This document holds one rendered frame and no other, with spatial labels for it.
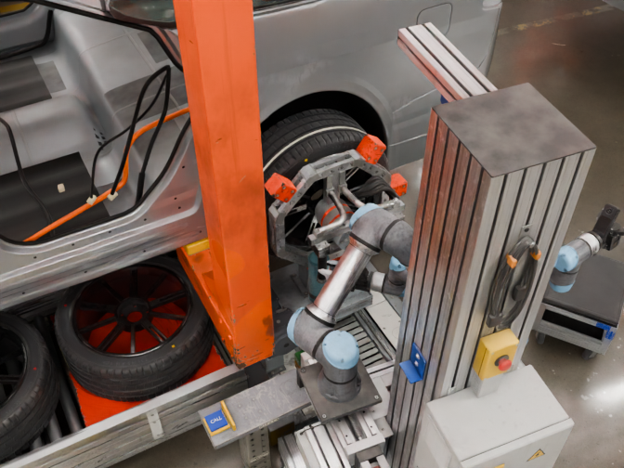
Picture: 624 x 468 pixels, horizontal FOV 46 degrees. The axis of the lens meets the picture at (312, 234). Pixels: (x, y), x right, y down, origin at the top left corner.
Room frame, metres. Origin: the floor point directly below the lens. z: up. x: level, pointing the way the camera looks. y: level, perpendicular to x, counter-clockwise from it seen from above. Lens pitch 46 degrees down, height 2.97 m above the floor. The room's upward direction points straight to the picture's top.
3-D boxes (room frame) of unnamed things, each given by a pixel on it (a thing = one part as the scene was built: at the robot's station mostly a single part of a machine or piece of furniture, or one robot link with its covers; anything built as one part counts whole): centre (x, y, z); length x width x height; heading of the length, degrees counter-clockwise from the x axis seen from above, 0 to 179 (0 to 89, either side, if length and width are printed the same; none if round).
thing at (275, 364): (2.06, 0.21, 0.26); 0.42 x 0.18 x 0.35; 28
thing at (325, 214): (2.12, -0.11, 0.85); 0.21 x 0.14 x 0.14; 28
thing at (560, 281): (1.61, -0.84, 1.11); 0.11 x 0.08 x 0.11; 36
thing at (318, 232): (2.02, -0.05, 1.03); 0.19 x 0.18 x 0.11; 28
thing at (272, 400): (1.50, 0.22, 0.44); 0.43 x 0.17 x 0.03; 118
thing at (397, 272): (1.80, -0.34, 0.91); 0.11 x 0.08 x 0.11; 47
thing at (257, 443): (1.49, 0.24, 0.21); 0.10 x 0.10 x 0.42; 28
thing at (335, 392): (1.36, -0.09, 0.87); 0.15 x 0.15 x 0.10
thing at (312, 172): (2.18, -0.08, 0.85); 0.54 x 0.07 x 0.54; 118
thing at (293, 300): (2.33, 0.00, 0.32); 0.40 x 0.30 x 0.28; 118
